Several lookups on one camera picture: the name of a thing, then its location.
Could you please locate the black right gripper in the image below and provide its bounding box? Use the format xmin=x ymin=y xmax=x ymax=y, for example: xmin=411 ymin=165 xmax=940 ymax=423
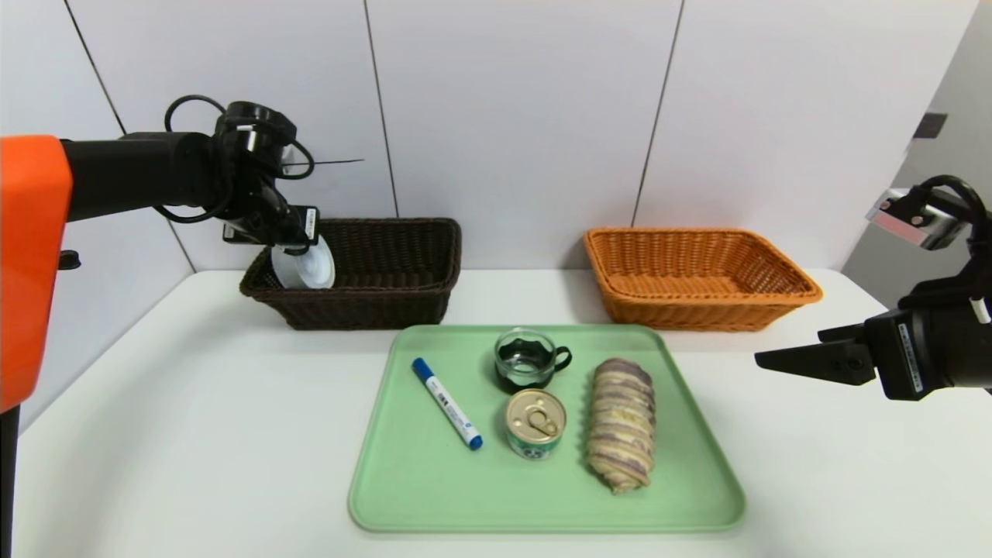
xmin=754 ymin=304 xmax=992 ymax=401

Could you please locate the glass cup with black handle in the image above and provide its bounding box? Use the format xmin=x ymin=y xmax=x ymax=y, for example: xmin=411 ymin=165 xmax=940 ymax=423
xmin=494 ymin=328 xmax=573 ymax=392

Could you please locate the tin can with green label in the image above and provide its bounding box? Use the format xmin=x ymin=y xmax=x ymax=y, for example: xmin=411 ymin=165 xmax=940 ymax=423
xmin=505 ymin=388 xmax=567 ymax=460

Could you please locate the blue and white marker pen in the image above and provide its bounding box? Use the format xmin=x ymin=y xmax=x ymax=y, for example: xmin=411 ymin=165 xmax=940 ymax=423
xmin=411 ymin=357 xmax=484 ymax=451

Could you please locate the white tape roll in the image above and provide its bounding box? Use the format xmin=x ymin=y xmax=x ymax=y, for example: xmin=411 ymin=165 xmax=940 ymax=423
xmin=271 ymin=236 xmax=336 ymax=291

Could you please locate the orange wicker basket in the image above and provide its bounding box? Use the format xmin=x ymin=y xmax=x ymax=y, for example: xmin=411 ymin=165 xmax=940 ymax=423
xmin=583 ymin=227 xmax=824 ymax=332

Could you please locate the dark brown wicker basket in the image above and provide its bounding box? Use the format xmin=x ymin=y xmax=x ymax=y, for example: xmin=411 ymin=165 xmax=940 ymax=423
xmin=239 ymin=218 xmax=463 ymax=332

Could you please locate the twisted purple swirl bread loaf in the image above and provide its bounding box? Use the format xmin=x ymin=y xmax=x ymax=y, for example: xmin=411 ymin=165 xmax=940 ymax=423
xmin=584 ymin=357 xmax=657 ymax=494

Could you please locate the light green plastic tray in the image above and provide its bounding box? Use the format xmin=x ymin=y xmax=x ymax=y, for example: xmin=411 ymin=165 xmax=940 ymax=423
xmin=348 ymin=324 xmax=747 ymax=534

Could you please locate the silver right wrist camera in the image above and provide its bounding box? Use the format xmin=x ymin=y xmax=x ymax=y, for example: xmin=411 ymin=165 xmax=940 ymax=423
xmin=866 ymin=188 xmax=970 ymax=250

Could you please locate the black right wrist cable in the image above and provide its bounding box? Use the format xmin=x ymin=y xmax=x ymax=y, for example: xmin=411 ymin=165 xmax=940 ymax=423
xmin=922 ymin=174 xmax=991 ymax=241

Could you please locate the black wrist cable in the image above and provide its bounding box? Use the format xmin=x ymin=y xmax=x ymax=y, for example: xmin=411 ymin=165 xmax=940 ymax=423
xmin=155 ymin=95 xmax=315 ymax=226
xmin=922 ymin=174 xmax=991 ymax=241

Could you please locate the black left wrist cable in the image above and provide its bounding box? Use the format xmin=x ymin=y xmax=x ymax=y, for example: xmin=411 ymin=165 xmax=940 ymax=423
xmin=155 ymin=95 xmax=315 ymax=226

